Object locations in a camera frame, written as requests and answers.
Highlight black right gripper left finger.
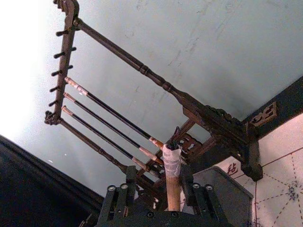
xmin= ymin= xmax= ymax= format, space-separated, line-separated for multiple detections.
xmin=97 ymin=165 xmax=138 ymax=223

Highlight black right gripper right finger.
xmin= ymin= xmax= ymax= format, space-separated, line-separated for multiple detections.
xmin=180 ymin=164 xmax=226 ymax=223

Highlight bamboo brush with white tape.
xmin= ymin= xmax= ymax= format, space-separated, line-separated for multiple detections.
xmin=162 ymin=126 xmax=182 ymax=211

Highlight dark grey rectangular tray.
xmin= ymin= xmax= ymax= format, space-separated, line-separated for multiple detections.
xmin=192 ymin=166 xmax=254 ymax=227

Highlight hanging black calligraphy brush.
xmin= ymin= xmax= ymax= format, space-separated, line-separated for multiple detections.
xmin=64 ymin=77 xmax=165 ymax=149
xmin=62 ymin=92 xmax=164 ymax=165
xmin=61 ymin=105 xmax=152 ymax=173

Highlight white felt mat red lines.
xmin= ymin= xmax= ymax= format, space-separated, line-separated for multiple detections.
xmin=179 ymin=115 xmax=303 ymax=227

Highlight carved wooden paperweight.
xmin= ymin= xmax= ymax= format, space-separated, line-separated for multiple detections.
xmin=247 ymin=101 xmax=278 ymax=128

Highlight dark wooden brush rack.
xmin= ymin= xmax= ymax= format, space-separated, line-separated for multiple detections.
xmin=44 ymin=0 xmax=264 ymax=211

